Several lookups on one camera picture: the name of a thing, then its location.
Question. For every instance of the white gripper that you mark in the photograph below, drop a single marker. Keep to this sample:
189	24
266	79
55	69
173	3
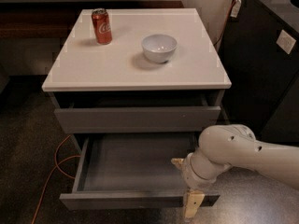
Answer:
191	174

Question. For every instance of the grey drawer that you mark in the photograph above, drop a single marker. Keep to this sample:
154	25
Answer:
129	171
148	119

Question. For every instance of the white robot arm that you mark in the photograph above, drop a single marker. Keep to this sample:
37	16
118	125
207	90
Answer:
222	147

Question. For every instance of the grey top drawer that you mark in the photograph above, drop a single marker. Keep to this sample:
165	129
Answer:
148	119

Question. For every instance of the white top grey drawer cabinet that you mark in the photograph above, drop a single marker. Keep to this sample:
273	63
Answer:
87	74

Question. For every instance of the white ceramic bowl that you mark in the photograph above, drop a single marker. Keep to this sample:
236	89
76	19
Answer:
159	48

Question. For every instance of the black cabinet on right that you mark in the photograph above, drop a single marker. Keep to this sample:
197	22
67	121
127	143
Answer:
265	79

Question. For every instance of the white sticker on cabinet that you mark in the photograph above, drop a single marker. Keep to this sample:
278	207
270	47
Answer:
286	42

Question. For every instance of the red cola can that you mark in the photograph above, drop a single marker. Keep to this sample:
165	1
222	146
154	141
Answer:
101	26

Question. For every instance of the dark wooden bench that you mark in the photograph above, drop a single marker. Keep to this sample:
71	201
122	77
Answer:
56	19

